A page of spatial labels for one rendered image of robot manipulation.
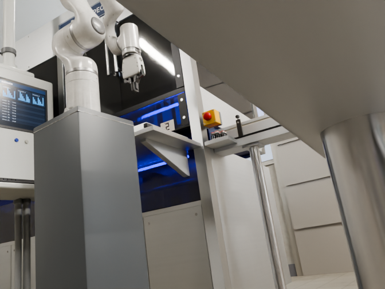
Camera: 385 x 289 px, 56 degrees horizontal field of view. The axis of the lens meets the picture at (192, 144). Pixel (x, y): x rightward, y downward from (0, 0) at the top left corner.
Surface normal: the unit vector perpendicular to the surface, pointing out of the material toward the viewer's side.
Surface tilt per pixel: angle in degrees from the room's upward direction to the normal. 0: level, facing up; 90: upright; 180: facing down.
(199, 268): 90
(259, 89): 180
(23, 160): 90
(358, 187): 90
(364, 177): 90
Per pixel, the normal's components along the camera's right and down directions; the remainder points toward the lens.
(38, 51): -0.51, -0.18
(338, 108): 0.14, 0.95
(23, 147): 0.79, -0.28
